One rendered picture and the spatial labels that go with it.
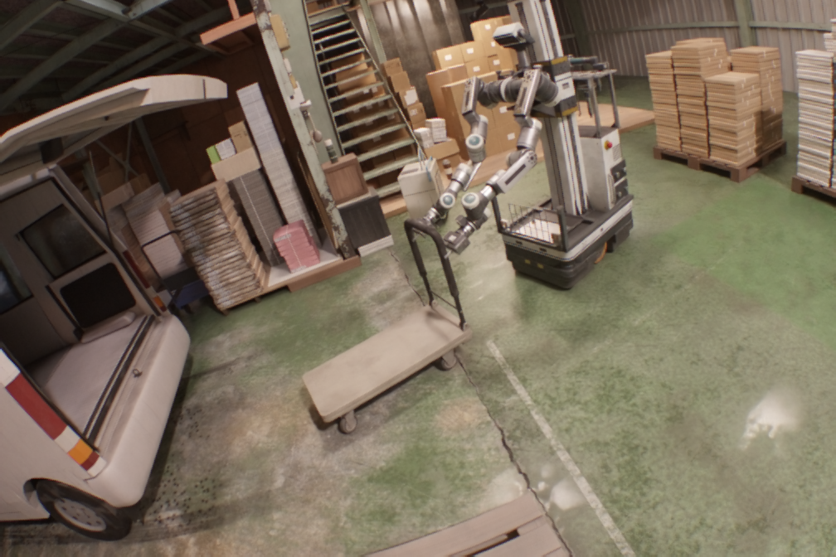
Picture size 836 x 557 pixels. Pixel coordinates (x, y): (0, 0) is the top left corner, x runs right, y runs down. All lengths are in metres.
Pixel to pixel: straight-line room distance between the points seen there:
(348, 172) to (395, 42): 4.07
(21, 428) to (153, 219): 3.70
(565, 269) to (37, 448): 2.87
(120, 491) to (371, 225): 2.84
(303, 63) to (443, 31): 3.76
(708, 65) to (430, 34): 4.87
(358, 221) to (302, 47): 1.86
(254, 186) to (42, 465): 2.90
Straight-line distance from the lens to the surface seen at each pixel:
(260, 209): 3.94
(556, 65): 2.42
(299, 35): 4.29
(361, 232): 3.65
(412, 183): 3.71
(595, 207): 2.78
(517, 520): 1.51
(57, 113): 1.38
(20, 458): 2.29
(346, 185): 3.52
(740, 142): 3.96
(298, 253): 3.68
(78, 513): 2.57
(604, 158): 2.60
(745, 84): 3.96
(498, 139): 5.38
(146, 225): 5.32
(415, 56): 7.31
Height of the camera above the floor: 1.49
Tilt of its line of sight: 25 degrees down
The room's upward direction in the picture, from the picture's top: 18 degrees counter-clockwise
